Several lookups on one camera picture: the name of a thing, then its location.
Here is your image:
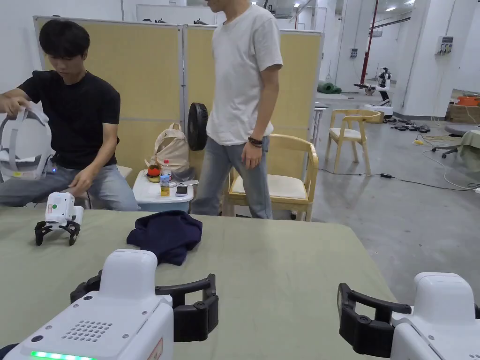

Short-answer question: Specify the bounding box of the wooden chair with cushion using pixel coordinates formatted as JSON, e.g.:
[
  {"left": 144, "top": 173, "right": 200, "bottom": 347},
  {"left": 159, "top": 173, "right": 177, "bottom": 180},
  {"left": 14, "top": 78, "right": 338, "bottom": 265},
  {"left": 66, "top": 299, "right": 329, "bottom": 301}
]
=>
[
  {"left": 324, "top": 109, "right": 382, "bottom": 177},
  {"left": 224, "top": 133, "right": 320, "bottom": 222}
]

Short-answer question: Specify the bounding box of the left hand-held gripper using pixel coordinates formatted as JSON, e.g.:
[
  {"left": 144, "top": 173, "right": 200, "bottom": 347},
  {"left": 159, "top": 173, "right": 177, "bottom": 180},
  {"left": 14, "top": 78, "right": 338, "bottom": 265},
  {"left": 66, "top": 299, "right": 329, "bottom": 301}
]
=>
[{"left": 0, "top": 249, "right": 220, "bottom": 360}]

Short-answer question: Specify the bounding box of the beige bag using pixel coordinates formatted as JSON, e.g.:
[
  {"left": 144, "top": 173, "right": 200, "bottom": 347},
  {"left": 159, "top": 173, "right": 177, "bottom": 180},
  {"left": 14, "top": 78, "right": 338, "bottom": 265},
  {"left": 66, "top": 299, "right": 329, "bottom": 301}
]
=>
[{"left": 154, "top": 122, "right": 191, "bottom": 175}]

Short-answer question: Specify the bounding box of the bed with pale green sheet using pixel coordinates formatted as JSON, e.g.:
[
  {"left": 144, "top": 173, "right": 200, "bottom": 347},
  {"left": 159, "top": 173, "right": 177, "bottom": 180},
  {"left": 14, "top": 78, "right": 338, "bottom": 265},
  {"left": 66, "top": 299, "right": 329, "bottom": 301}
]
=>
[{"left": 0, "top": 205, "right": 399, "bottom": 360}]

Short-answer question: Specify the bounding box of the white and blue storage box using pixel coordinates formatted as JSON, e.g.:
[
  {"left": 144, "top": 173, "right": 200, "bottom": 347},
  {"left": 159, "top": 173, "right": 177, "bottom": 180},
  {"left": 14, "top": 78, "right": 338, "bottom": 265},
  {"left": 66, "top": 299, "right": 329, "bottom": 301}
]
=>
[{"left": 133, "top": 159, "right": 200, "bottom": 214}]

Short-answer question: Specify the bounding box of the white humanoid robot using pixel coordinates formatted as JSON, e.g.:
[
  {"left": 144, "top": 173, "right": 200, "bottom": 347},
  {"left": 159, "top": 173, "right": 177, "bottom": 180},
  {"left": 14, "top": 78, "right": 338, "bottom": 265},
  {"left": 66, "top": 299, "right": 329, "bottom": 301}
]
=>
[{"left": 352, "top": 66, "right": 395, "bottom": 118}]

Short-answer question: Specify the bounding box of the carton with orange things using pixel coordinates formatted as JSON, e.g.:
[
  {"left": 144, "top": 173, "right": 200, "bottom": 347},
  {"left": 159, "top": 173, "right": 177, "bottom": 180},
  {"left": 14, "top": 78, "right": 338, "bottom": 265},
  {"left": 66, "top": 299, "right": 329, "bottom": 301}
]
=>
[{"left": 446, "top": 95, "right": 480, "bottom": 125}]

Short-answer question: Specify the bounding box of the black floor cable with adapter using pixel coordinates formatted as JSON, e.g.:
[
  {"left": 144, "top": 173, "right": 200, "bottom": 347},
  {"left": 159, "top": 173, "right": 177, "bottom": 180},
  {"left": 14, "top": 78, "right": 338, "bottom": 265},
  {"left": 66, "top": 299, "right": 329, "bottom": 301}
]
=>
[{"left": 318, "top": 168, "right": 480, "bottom": 192}]

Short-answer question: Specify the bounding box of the black round fan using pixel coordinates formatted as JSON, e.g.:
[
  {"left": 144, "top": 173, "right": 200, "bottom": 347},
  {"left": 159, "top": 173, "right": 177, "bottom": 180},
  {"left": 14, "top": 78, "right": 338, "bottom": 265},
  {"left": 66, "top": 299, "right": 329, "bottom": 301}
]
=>
[{"left": 187, "top": 101, "right": 210, "bottom": 152}]

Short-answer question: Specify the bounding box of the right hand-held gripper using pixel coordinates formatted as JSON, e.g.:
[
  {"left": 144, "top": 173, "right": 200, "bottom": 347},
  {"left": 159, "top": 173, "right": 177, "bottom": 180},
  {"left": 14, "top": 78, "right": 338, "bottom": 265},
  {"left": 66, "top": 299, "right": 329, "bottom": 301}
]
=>
[{"left": 337, "top": 272, "right": 480, "bottom": 360}]

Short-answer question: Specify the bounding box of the dark blue shirt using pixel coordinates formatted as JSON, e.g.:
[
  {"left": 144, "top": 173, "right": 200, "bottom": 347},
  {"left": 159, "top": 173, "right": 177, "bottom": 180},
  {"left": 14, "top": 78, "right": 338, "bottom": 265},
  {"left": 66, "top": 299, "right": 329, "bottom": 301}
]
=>
[{"left": 126, "top": 210, "right": 203, "bottom": 267}]

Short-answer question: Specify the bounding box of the spare hand-held gripper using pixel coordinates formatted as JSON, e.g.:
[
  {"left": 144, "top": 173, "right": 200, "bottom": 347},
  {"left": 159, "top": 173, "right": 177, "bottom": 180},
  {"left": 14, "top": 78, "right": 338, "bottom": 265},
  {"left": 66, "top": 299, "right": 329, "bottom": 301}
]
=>
[{"left": 34, "top": 191, "right": 85, "bottom": 247}]

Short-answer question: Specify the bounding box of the green rolled mat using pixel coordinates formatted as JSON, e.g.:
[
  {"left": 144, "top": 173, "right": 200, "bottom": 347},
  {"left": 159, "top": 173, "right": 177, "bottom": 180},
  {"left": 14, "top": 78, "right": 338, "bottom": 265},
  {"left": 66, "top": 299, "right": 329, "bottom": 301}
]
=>
[{"left": 317, "top": 81, "right": 343, "bottom": 95}]

